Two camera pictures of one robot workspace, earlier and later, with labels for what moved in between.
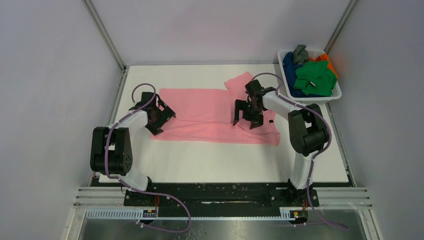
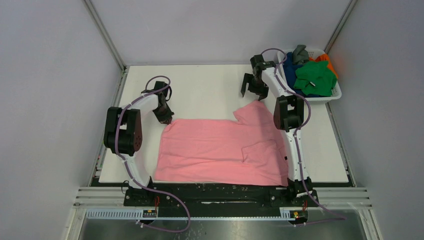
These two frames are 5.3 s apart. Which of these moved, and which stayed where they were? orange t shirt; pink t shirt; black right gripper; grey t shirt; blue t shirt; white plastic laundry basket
Moved: black right gripper; pink t shirt
Stayed: grey t shirt; blue t shirt; orange t shirt; white plastic laundry basket
